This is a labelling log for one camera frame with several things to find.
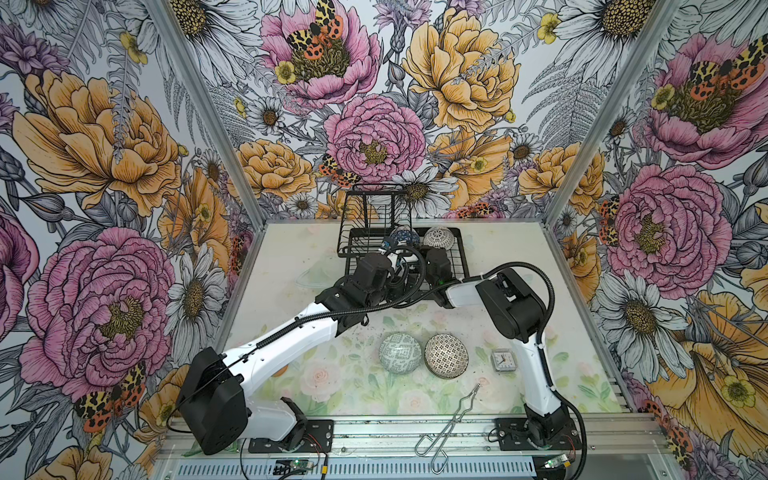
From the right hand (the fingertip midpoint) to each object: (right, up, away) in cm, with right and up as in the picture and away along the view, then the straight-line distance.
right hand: (413, 244), depth 103 cm
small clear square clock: (+24, -33, -18) cm, 44 cm away
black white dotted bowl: (+8, -32, -18) cm, 37 cm away
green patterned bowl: (-5, -32, -15) cm, 35 cm away
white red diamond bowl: (+10, +3, +9) cm, 14 cm away
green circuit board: (-28, -52, -32) cm, 67 cm away
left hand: (-6, -10, -23) cm, 25 cm away
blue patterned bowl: (-2, +3, +9) cm, 10 cm away
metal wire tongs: (+2, -49, -29) cm, 57 cm away
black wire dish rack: (-12, +10, +14) cm, 21 cm away
